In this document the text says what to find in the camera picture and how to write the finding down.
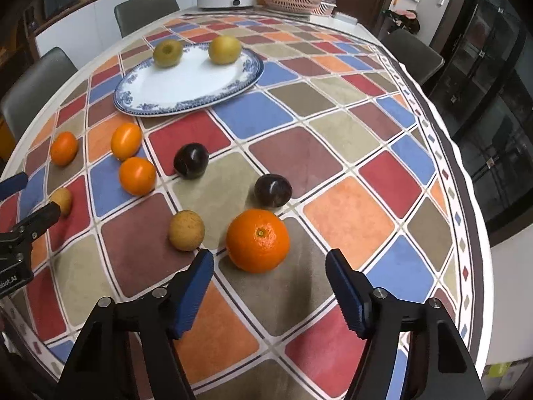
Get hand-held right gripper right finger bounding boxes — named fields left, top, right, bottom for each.
left=325, top=248, right=486, bottom=400

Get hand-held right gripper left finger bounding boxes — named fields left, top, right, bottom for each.
left=50, top=248, right=215, bottom=400

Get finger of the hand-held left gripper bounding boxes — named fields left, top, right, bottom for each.
left=0, top=173, right=29, bottom=201
left=11, top=202, right=61, bottom=238

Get small tan round fruit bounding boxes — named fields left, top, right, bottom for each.
left=168, top=210, right=206, bottom=252
left=49, top=187, right=73, bottom=216

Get small orange tangerine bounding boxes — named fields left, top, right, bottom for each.
left=50, top=132, right=79, bottom=166
left=119, top=157, right=157, bottom=196
left=110, top=122, right=143, bottom=161

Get large orange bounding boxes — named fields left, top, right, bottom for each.
left=225, top=209, right=290, bottom=274

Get dark purple plum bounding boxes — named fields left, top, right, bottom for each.
left=173, top=143, right=210, bottom=180
left=254, top=173, right=293, bottom=209

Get blue-rimmed white oval plate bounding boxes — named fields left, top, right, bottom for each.
left=113, top=42, right=265, bottom=116

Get grey dining chair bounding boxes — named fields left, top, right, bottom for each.
left=114, top=0, right=181, bottom=38
left=380, top=28, right=444, bottom=86
left=0, top=47, right=79, bottom=144

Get colourful checkered tablecloth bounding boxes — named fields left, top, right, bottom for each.
left=0, top=12, right=475, bottom=400

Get yellow-green box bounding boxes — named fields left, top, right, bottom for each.
left=483, top=362, right=512, bottom=386

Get white curved counter cabinet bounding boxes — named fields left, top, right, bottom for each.
left=33, top=0, right=201, bottom=63

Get green apple left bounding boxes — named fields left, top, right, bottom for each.
left=152, top=39, right=183, bottom=68

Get yellow-green apple top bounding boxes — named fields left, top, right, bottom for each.
left=208, top=36, right=242, bottom=66

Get dark glass cabinet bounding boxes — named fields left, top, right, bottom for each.
left=429, top=0, right=533, bottom=234

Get pile of clothes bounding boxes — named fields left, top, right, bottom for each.
left=381, top=8, right=421, bottom=36

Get white induction cooker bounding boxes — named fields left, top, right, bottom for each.
left=197, top=0, right=260, bottom=11

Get pink plastic basket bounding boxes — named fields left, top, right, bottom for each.
left=260, top=0, right=327, bottom=14

